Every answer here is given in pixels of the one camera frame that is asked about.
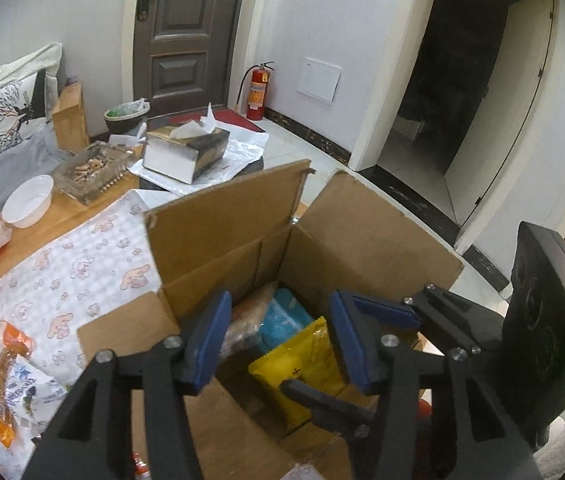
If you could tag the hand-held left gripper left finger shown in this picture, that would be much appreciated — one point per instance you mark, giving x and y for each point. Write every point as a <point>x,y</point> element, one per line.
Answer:
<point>210,340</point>

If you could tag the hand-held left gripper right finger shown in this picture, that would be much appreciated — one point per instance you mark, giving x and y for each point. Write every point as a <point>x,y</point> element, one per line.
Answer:
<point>357,345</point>

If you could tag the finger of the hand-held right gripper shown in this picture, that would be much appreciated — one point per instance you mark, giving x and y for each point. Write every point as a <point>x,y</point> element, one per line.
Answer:
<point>442,305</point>
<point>322,402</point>

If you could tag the yellow snack packet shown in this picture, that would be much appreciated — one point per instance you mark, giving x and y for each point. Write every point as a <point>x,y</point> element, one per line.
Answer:
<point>297,365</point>

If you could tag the brown cardboard box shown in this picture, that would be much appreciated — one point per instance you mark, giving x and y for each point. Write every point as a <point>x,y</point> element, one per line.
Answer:
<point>222,230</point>

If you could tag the orange snack packet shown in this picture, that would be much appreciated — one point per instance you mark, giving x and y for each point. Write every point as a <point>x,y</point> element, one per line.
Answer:
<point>0,425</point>

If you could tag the clear brown snack packet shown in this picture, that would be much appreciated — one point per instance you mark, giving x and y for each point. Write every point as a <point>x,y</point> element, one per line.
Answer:
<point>247,315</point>

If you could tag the light blue snack packet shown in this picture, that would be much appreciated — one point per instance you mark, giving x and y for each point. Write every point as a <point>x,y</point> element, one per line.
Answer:
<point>285,320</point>

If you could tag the cartoon print tablecloth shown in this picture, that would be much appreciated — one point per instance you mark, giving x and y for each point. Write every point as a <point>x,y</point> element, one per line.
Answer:
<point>77,270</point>

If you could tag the tissue box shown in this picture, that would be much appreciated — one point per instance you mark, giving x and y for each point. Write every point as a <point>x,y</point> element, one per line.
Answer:
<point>187,155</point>

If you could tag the white blue snack packet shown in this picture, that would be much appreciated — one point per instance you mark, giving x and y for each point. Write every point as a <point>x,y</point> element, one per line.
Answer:
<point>27,390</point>

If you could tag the white plastic sheet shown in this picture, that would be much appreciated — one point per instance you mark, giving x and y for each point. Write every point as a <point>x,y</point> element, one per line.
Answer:
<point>242,152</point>

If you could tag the white open door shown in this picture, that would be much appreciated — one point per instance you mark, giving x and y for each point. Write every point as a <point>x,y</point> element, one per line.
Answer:
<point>507,110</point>

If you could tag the glass ashtray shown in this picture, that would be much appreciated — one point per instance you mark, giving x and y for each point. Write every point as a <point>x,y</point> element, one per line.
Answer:
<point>90,170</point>

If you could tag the red doormat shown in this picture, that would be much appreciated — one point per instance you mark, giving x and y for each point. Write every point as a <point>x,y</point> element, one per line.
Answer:
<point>242,120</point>

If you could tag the white bowl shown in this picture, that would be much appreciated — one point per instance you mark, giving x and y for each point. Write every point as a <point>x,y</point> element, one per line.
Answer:
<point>27,202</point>

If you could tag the lined trash bin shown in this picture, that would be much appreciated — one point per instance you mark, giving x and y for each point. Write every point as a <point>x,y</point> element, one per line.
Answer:
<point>125,120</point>

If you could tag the red fire extinguisher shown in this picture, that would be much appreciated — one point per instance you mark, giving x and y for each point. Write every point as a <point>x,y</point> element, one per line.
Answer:
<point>257,92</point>

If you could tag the grey cloth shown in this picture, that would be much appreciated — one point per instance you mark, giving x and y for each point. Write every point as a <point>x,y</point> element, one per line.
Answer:
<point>17,165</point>

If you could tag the wooden sofa armrest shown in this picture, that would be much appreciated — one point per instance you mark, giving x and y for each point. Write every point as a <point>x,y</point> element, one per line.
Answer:
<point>70,115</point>

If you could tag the tree print pillow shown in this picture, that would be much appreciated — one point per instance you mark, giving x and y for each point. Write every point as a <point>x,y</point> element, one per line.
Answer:
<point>17,110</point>

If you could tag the dark brown door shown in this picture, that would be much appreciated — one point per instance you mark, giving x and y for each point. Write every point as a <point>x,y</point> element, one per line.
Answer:
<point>187,35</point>

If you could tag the white wall panel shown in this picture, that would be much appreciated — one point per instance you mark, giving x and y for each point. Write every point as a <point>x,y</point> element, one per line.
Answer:
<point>318,81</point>

